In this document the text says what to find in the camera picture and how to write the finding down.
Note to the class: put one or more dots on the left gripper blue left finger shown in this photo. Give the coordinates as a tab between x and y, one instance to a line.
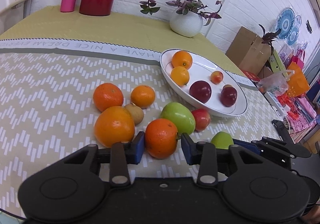
134	150

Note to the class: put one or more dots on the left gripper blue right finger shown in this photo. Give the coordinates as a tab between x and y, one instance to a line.
190	150

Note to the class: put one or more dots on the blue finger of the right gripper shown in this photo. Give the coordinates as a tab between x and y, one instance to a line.
250	146

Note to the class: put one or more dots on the small green apple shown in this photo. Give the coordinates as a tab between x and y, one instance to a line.
222	140

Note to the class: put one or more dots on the orange with stem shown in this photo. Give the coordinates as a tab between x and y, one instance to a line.
161	138

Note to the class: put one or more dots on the dark red plum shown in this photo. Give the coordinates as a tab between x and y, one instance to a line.
201	91
228	96

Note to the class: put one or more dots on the red yellow apple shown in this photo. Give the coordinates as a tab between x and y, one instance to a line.
202	119
216	77

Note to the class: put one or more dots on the small yellow orange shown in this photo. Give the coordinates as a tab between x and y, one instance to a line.
180	76

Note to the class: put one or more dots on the large orange front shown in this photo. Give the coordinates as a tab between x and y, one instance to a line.
182	59

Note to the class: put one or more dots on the large green apple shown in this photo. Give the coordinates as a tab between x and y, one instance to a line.
180	116

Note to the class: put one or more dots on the small orange back right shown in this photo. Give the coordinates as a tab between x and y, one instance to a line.
143	96

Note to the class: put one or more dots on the small orange back left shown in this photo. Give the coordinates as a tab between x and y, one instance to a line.
107	95

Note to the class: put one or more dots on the clear plastic bag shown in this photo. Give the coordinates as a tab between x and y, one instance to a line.
276	83

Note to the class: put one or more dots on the orange gift bag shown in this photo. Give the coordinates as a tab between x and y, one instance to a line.
297	83

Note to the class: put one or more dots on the red envelope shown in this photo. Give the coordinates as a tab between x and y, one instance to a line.
251	76

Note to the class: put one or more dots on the white porcelain plate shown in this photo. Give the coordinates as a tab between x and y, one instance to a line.
201	69

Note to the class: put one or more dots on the brown cardboard box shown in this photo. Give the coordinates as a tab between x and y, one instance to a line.
248	52

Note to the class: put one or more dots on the purple plant in box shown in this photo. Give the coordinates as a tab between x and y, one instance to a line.
269	37

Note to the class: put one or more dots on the white pot purple plant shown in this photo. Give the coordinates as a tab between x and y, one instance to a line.
189	16

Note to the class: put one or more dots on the blue round wall decoration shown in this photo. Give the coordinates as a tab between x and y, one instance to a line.
285	23

